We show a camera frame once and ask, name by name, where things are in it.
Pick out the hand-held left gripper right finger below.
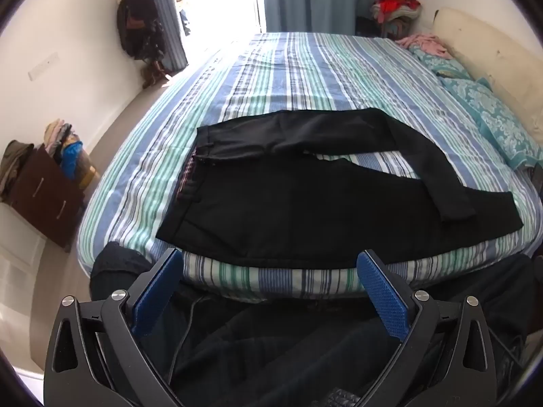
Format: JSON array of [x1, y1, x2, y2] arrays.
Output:
[[356, 249, 498, 407]]

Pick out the small teal patterned pillow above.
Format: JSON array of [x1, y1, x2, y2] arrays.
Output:
[[409, 46, 473, 80]]

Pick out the heap of mixed clothes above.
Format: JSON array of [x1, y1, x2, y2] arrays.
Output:
[[44, 121, 84, 179]]

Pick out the striped bed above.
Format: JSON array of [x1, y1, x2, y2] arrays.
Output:
[[77, 32, 543, 304]]

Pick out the brown wooden dresser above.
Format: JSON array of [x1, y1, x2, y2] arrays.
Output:
[[8, 146, 92, 253]]

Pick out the white cabinet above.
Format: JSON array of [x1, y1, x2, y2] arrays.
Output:
[[0, 202, 47, 293]]

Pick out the grey door curtain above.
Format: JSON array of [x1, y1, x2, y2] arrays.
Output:
[[148, 0, 189, 71]]

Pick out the person's dark clothing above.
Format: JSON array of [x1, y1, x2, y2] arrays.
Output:
[[90, 241, 535, 407]]

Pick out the large teal patterned pillow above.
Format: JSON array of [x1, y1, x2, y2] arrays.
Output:
[[441, 77, 543, 172]]

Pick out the cream padded headboard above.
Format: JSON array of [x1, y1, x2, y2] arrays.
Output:
[[433, 7, 543, 153]]

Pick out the pink cloth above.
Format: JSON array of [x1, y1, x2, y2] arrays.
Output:
[[395, 33, 454, 61]]

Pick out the hanging dark clothes and bags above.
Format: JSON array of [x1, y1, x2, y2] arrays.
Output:
[[116, 0, 170, 62]]

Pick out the olive garment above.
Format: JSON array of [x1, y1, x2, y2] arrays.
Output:
[[0, 140, 35, 202]]

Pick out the black pants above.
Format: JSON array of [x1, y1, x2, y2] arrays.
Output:
[[155, 108, 524, 270]]

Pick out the pile of colourful clothes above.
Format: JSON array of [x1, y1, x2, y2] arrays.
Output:
[[370, 0, 423, 39]]

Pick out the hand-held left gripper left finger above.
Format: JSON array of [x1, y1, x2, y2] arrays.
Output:
[[43, 247, 185, 407]]

